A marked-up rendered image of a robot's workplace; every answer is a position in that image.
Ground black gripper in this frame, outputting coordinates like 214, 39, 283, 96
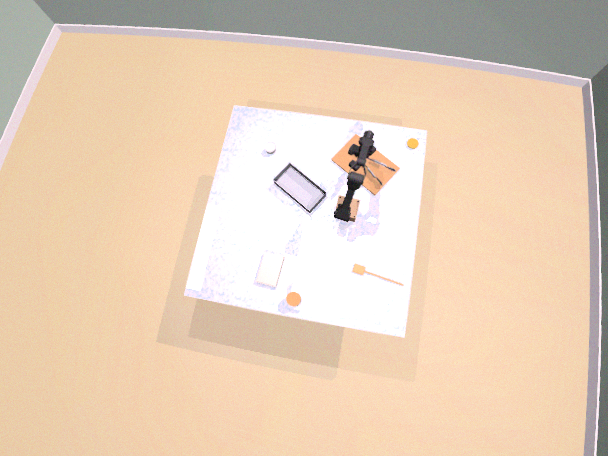
349, 146, 376, 171

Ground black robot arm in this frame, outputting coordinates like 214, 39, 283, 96
334, 130, 374, 222

